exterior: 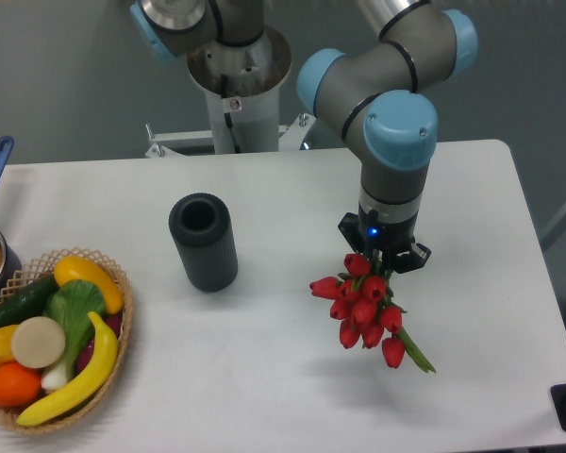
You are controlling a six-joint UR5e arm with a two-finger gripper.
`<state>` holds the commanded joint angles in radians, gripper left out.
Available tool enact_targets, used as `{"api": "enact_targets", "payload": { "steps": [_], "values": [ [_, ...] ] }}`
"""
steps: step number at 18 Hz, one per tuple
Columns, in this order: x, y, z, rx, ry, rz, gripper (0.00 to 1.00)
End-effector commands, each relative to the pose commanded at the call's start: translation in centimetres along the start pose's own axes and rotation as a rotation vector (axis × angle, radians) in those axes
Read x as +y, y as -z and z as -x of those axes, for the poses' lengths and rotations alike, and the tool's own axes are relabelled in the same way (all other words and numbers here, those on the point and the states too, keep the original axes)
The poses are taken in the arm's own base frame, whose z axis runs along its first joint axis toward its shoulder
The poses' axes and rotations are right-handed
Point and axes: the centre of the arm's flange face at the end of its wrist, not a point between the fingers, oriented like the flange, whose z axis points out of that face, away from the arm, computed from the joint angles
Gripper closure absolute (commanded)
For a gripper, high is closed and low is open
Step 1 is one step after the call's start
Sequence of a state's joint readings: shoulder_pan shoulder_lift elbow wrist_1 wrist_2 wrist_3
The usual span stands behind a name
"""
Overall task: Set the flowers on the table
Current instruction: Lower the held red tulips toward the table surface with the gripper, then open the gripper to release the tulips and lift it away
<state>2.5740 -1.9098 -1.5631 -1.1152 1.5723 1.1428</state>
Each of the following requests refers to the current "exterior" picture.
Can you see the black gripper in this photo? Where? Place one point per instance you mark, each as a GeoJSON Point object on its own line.
{"type": "Point", "coordinates": [388, 243]}

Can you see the green cucumber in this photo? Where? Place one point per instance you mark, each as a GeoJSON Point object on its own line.
{"type": "Point", "coordinates": [27, 302]}

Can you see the dark red vegetable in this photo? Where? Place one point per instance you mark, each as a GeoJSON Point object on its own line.
{"type": "Point", "coordinates": [114, 322]}

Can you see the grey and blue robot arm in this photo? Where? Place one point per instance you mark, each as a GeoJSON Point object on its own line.
{"type": "Point", "coordinates": [373, 102]}

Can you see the orange fruit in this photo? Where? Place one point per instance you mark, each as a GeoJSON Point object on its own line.
{"type": "Point", "coordinates": [19, 386]}

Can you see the red tulip bouquet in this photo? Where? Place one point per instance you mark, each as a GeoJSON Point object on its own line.
{"type": "Point", "coordinates": [368, 316]}

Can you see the woven wicker basket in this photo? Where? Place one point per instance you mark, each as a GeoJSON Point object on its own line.
{"type": "Point", "coordinates": [41, 267]}

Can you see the yellow banana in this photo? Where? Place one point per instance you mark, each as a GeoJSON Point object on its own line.
{"type": "Point", "coordinates": [83, 386]}

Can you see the beige round disc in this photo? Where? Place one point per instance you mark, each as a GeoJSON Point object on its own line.
{"type": "Point", "coordinates": [37, 342]}

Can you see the green bok choy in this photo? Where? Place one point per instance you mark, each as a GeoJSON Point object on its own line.
{"type": "Point", "coordinates": [69, 307]}

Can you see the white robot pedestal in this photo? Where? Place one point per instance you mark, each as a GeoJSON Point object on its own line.
{"type": "Point", "coordinates": [241, 88]}

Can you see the dark grey ribbed vase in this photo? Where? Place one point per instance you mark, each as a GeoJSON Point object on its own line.
{"type": "Point", "coordinates": [201, 227]}

